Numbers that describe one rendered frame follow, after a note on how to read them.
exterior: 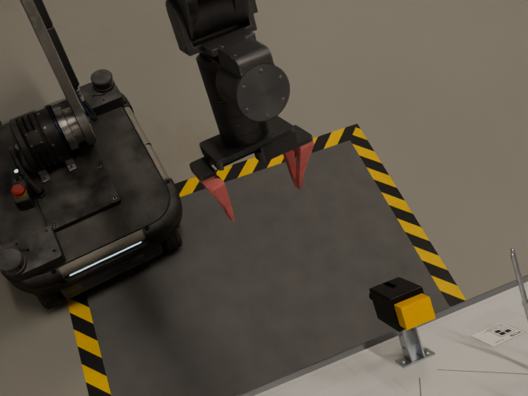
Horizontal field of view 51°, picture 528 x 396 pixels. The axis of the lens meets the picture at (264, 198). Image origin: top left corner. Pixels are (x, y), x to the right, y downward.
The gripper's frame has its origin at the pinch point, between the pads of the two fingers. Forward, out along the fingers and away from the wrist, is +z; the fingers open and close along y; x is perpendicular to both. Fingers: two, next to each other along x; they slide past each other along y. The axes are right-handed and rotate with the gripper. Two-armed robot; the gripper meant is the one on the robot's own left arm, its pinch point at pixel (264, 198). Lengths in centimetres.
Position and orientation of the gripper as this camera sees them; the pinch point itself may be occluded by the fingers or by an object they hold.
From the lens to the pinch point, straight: 70.4
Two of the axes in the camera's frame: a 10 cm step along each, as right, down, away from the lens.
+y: 8.7, -4.2, 2.5
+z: 2.4, 8.2, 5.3
